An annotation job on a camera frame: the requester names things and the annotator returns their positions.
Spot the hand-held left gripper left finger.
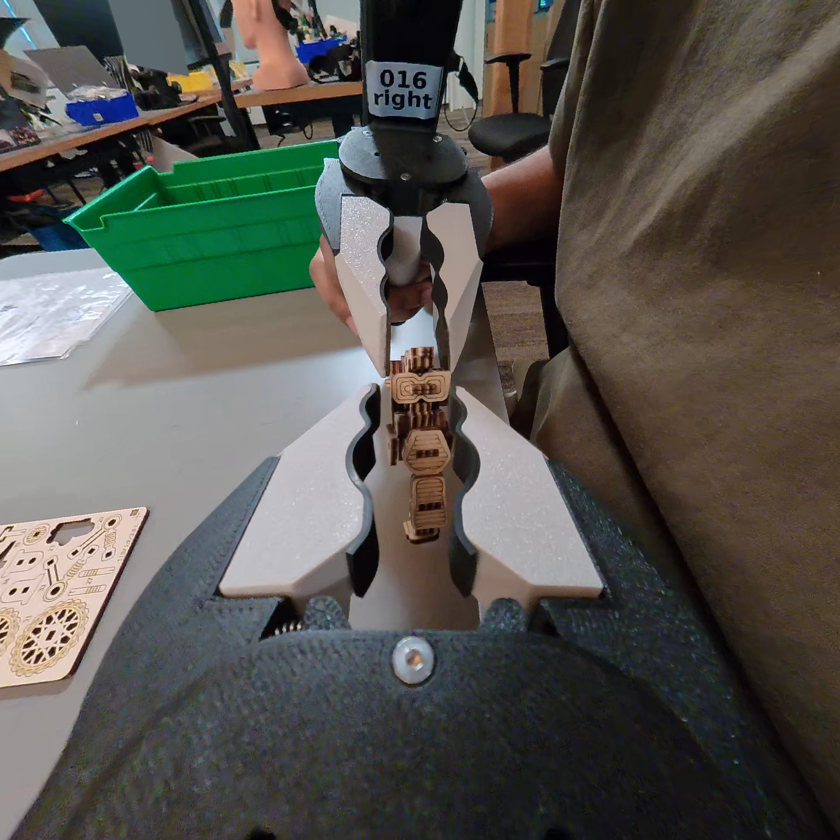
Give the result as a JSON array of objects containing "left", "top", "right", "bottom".
[{"left": 217, "top": 384, "right": 383, "bottom": 616}]

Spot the long wooden workbench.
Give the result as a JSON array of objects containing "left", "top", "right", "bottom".
[{"left": 0, "top": 82, "right": 365, "bottom": 175}]

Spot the wooden parts sheet with wheels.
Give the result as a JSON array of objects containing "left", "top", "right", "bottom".
[{"left": 0, "top": 507, "right": 150, "bottom": 690}]

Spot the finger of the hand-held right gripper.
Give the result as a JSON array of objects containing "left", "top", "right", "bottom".
[
  {"left": 420, "top": 199, "right": 487, "bottom": 388},
  {"left": 335, "top": 194, "right": 395, "bottom": 382}
]

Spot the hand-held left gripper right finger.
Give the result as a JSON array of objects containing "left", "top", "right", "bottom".
[{"left": 448, "top": 386, "right": 606, "bottom": 623}]

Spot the mannequin head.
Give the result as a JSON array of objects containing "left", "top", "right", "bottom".
[{"left": 233, "top": 0, "right": 311, "bottom": 91}]

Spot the blue parts bin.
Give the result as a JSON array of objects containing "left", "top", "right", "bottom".
[
  {"left": 295, "top": 38, "right": 349, "bottom": 65},
  {"left": 66, "top": 91, "right": 140, "bottom": 127}
]

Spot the person's olive shirt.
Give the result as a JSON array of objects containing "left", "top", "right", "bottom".
[{"left": 508, "top": 0, "right": 840, "bottom": 840}]

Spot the grey desk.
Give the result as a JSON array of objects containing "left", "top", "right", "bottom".
[{"left": 0, "top": 249, "right": 513, "bottom": 840}]

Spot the person's right hand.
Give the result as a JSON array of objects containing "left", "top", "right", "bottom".
[{"left": 308, "top": 235, "right": 435, "bottom": 337}]

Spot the green plastic bin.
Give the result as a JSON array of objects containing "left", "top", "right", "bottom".
[{"left": 63, "top": 139, "right": 342, "bottom": 313}]

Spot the laminated paper sheet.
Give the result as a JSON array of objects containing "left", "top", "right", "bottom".
[{"left": 0, "top": 266, "right": 134, "bottom": 367}]

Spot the wooden model assembly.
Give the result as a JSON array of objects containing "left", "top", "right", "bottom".
[{"left": 384, "top": 346, "right": 454, "bottom": 544}]

